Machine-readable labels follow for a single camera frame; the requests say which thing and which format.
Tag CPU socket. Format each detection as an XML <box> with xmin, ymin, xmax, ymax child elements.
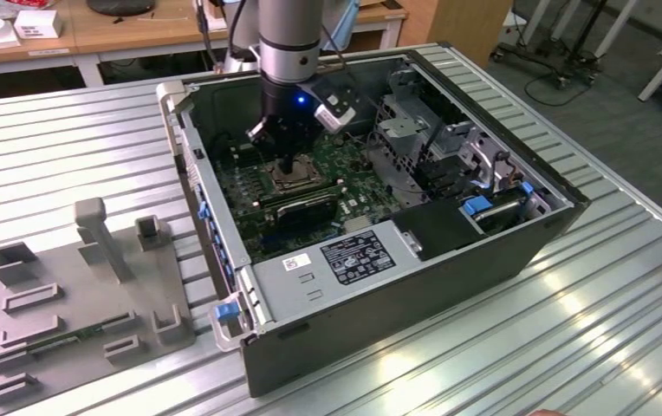
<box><xmin>264</xmin><ymin>162</ymin><xmax>332</xmax><ymax>195</ymax></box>

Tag blue slot retainer bar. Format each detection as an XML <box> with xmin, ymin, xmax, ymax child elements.
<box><xmin>194</xmin><ymin>203</ymin><xmax>234</xmax><ymax>283</ymax></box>

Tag silver perforated drive cage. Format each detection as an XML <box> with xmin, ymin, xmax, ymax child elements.
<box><xmin>373</xmin><ymin>68</ymin><xmax>485</xmax><ymax>196</ymax></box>

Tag pale blue teach pendant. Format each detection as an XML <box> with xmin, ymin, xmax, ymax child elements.
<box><xmin>321</xmin><ymin>0</ymin><xmax>361</xmax><ymax>47</ymax></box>

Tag black graphics card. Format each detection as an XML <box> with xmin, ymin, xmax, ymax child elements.
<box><xmin>274</xmin><ymin>193</ymin><xmax>338</xmax><ymax>231</ymax></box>

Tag green motherboard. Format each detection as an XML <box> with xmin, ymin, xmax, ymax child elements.
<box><xmin>213</xmin><ymin>129</ymin><xmax>404</xmax><ymax>266</ymax></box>

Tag wooden desk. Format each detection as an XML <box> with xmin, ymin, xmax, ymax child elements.
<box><xmin>0</xmin><ymin>0</ymin><xmax>411</xmax><ymax>86</ymax></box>

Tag silver disk bay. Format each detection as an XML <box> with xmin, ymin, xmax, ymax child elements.
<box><xmin>457</xmin><ymin>123</ymin><xmax>557</xmax><ymax>222</ymax></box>

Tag wooden cabinet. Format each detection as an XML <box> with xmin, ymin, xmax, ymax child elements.
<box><xmin>428</xmin><ymin>0</ymin><xmax>511</xmax><ymax>66</ymax></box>

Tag black round base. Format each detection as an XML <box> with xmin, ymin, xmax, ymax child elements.
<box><xmin>86</xmin><ymin>0</ymin><xmax>156</xmax><ymax>14</ymax></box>

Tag blue drive carrier latch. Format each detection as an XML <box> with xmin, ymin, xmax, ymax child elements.
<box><xmin>460</xmin><ymin>195</ymin><xmax>492</xmax><ymax>216</ymax></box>

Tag grey power supply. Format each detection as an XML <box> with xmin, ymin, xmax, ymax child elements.
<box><xmin>248</xmin><ymin>220</ymin><xmax>424</xmax><ymax>324</ymax></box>

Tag blue case latch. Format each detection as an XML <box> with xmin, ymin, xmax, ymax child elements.
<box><xmin>209</xmin><ymin>302</ymin><xmax>238</xmax><ymax>324</ymax></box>

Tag white cardboard box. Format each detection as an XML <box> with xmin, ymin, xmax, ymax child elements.
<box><xmin>13</xmin><ymin>10</ymin><xmax>64</xmax><ymax>40</ymax></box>

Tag black wheeled stand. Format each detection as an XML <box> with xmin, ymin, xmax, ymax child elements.
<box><xmin>491</xmin><ymin>0</ymin><xmax>605</xmax><ymax>90</ymax></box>

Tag black grey PC case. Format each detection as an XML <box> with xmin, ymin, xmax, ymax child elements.
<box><xmin>154</xmin><ymin>41</ymin><xmax>592</xmax><ymax>399</ymax></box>

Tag green RAM stick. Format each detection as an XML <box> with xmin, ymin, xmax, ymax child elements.
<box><xmin>26</xmin><ymin>318</ymin><xmax>134</xmax><ymax>354</ymax></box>

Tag grey parts rack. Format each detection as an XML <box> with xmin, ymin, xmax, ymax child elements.
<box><xmin>0</xmin><ymin>197</ymin><xmax>197</xmax><ymax>413</ymax></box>

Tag small grey wrist camera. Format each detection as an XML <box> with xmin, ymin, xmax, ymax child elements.
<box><xmin>244</xmin><ymin>117</ymin><xmax>274</xmax><ymax>152</ymax></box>

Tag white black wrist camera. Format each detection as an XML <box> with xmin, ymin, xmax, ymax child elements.
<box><xmin>309</xmin><ymin>80</ymin><xmax>361</xmax><ymax>133</ymax></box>

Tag black looped wire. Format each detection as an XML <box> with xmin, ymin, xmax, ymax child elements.
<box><xmin>362</xmin><ymin>132</ymin><xmax>428</xmax><ymax>195</ymax></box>

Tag white desk frame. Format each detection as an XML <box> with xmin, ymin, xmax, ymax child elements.
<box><xmin>593</xmin><ymin>0</ymin><xmax>662</xmax><ymax>101</ymax></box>

